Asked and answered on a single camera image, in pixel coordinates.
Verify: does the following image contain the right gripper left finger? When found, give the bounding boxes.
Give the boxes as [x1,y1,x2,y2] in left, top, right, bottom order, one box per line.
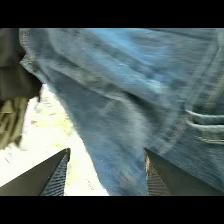
[0,147,72,196]

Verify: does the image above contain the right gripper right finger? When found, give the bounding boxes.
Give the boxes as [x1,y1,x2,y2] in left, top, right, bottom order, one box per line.
[143,147,224,196]

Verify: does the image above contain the dark blue jeans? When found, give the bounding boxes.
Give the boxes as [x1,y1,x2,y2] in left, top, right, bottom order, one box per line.
[18,28,224,196]

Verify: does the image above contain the olive green garment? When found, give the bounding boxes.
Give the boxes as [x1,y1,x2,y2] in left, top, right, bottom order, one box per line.
[0,96,32,151]

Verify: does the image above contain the black garment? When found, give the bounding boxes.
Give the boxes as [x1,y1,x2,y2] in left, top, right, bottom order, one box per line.
[0,28,44,102]

